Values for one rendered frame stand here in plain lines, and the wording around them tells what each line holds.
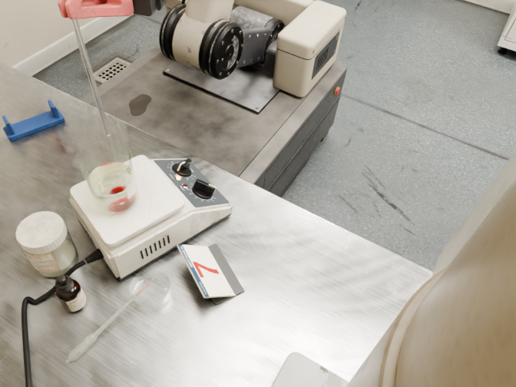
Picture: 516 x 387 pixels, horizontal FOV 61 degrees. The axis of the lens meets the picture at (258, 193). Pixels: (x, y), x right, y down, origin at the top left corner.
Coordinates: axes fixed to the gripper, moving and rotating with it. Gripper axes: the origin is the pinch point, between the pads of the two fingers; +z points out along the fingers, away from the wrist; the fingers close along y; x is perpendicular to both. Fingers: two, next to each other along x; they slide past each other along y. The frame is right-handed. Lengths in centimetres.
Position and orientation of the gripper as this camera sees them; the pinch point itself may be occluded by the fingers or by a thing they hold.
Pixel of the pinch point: (69, 7)
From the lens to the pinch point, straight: 46.8
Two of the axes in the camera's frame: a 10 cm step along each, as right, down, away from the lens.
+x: -0.4, 6.4, 7.7
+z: -3.0, 7.2, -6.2
